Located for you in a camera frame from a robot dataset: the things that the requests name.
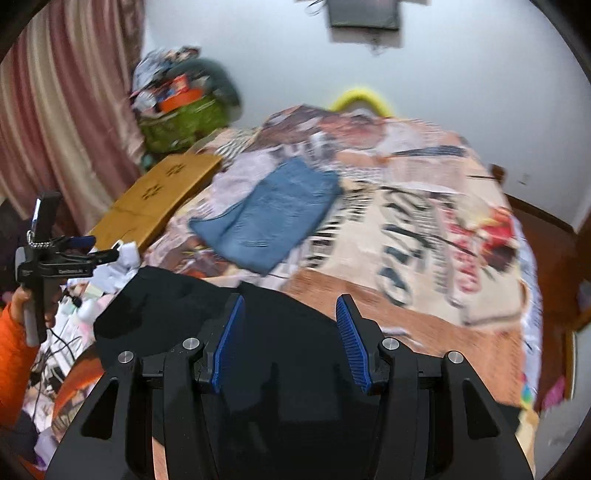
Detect black pants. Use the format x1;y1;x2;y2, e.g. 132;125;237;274
92;265;522;480

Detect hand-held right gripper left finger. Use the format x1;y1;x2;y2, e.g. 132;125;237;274
45;294;246;480

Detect blue jeans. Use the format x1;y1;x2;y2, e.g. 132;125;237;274
188;157;345;277

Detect yellow curved object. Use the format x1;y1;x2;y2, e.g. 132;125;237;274
330;84;394;116

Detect grey plush pillow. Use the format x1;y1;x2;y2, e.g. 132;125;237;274
185;58;244;123

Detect green patterned bag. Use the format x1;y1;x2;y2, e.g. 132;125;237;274
139;95;232;155

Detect person's left hand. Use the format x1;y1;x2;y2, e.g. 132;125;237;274
10;285;29;325

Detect printed blanket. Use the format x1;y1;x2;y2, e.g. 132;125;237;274
51;104;543;480

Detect pink striped curtain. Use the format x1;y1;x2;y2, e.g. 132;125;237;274
0;0;148;234

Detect patterned cloth bundle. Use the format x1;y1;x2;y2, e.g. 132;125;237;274
130;45;204;112

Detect dark wall-mounted screen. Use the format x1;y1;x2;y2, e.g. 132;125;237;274
325;0;402;33

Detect person's left forearm orange sleeve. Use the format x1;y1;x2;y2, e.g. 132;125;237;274
0;302;43;431

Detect brown cardboard box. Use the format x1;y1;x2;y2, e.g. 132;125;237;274
88;152;225;256

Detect orange box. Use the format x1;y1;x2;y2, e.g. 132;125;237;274
157;76;205;114

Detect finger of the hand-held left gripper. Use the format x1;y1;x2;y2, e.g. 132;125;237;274
54;234;97;251
88;248;122;267

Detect white crumpled cloth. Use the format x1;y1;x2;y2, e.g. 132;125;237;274
90;240;141;295

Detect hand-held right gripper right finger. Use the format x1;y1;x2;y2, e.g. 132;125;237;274
335;294;536;480

